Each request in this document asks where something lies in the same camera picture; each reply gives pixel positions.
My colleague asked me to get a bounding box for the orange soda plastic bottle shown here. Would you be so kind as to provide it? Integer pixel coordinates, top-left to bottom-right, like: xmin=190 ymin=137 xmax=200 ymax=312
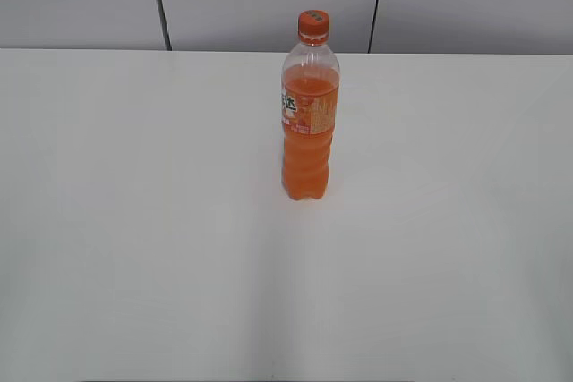
xmin=281 ymin=38 xmax=340 ymax=200

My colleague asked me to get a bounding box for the orange bottle cap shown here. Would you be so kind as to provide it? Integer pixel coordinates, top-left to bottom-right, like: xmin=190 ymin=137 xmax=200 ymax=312
xmin=297 ymin=10 xmax=330 ymax=40

